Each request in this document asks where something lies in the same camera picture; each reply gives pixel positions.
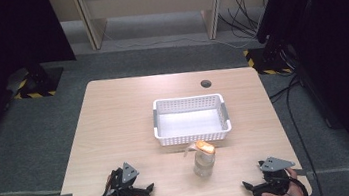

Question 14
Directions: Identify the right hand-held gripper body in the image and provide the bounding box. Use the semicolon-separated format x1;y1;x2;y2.
248;153;300;196

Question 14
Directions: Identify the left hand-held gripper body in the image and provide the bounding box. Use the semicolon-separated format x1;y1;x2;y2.
107;159;147;196

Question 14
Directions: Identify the clear bottle with orange cap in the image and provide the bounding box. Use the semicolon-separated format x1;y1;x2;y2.
182;138;220;180

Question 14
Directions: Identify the white plastic basket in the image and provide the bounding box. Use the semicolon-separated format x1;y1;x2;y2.
150;90;235;149

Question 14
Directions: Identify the stand base with hazard tape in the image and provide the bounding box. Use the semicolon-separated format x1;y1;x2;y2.
3;60;68;103
241;37;295;80

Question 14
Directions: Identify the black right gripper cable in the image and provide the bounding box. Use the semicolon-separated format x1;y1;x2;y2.
282;171;310;196

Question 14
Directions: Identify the black floor cable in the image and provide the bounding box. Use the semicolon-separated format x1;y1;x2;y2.
266;70;326;196

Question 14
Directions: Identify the round table cable hole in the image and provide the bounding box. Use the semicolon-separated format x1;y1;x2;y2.
200;78;214;90

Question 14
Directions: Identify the bundle of black cables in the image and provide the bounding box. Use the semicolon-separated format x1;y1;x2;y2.
215;0;282;44

